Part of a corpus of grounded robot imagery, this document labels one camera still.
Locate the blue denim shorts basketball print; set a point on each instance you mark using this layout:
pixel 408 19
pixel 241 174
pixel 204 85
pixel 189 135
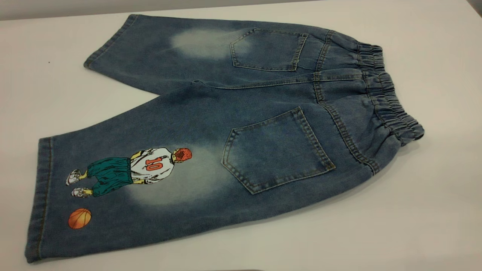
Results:
pixel 211 120

